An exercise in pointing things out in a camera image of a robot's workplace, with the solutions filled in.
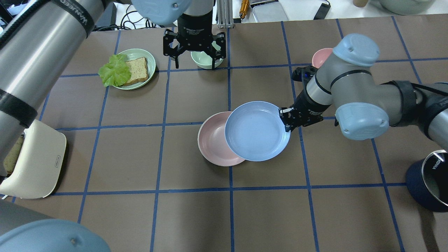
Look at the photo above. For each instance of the pink bowl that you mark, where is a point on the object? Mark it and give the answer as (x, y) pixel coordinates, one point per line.
(320, 57)

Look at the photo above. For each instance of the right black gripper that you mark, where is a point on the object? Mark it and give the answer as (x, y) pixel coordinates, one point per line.
(309, 105)

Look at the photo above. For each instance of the dark blue pot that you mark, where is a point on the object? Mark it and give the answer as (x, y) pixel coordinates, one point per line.
(427, 181)

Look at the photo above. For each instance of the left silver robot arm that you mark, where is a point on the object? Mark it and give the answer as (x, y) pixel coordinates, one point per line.
(35, 49)

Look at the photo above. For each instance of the bread slice on plate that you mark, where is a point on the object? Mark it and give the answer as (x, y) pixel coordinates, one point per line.
(138, 71)

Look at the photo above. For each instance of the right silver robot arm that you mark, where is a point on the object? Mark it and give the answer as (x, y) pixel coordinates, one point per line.
(365, 110)

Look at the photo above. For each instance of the green lettuce leaf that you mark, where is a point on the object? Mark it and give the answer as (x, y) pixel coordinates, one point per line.
(115, 72)

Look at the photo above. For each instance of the blue plate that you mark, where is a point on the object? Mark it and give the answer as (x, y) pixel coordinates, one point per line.
(255, 132)

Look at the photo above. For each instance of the white toaster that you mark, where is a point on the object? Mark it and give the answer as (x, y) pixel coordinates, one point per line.
(39, 164)

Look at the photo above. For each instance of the green plate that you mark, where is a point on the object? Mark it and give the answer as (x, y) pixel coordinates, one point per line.
(135, 53)

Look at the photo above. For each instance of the aluminium frame post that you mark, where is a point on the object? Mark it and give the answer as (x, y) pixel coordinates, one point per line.
(225, 14)

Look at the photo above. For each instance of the green bowl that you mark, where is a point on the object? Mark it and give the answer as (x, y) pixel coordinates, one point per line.
(202, 60)

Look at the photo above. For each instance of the bread slice in toaster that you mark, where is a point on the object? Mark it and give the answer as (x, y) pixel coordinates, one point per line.
(11, 159)

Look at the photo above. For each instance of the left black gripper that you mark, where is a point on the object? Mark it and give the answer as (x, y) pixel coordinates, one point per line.
(194, 28)

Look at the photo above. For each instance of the pink plate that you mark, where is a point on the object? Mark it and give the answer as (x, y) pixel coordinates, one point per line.
(212, 144)

